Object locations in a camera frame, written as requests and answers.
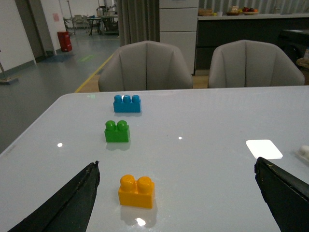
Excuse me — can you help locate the dark kitchen counter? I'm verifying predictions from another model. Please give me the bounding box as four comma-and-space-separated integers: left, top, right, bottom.
195, 14, 309, 70

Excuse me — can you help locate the red bin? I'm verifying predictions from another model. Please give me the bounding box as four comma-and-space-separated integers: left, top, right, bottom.
57, 31, 72, 52

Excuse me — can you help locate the grey curtain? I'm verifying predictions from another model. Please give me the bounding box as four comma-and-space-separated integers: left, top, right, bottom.
117, 0, 160, 46

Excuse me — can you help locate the wicker basket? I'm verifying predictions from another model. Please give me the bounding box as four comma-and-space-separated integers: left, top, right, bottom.
198, 8, 213, 16

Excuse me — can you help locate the left grey armchair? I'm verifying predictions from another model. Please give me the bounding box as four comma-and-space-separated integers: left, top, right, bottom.
98, 41, 193, 92

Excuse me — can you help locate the white studded base plate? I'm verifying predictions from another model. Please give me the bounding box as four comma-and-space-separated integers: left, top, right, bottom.
297, 145, 309, 161

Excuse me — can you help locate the yellow toy block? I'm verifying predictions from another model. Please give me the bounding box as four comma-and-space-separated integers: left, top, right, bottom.
118, 174, 155, 209

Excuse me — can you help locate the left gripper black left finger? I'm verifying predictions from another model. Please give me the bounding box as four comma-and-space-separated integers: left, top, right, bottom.
10, 161, 100, 232

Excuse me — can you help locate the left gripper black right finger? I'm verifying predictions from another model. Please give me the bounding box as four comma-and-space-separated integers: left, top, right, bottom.
254, 157, 309, 232

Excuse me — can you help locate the white drawer cabinet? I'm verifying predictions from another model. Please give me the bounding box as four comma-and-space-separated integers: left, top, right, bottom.
159, 0, 199, 74

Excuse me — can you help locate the grey armchair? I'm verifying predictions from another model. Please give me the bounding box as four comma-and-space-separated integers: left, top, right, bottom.
209, 40, 305, 88
98, 41, 193, 92

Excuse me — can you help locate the green toy block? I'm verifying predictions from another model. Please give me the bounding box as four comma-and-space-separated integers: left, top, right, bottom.
104, 120, 130, 143

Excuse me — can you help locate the fruit bowl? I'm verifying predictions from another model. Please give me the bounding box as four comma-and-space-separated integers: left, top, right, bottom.
242, 7, 259, 15

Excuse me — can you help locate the right grey armchair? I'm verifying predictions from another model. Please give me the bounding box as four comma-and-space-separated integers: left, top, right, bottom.
209, 40, 305, 88

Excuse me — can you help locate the blue toy block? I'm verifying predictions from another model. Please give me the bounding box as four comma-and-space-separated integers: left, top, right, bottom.
113, 95, 141, 113

